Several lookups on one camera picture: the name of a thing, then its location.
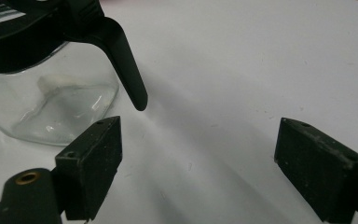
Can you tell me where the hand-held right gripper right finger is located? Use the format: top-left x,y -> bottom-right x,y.
273,117 -> 358,224

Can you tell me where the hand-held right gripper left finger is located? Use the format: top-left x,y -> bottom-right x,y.
55,116 -> 124,222

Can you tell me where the glass jar with black lid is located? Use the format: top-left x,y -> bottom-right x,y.
0,0 -> 149,147

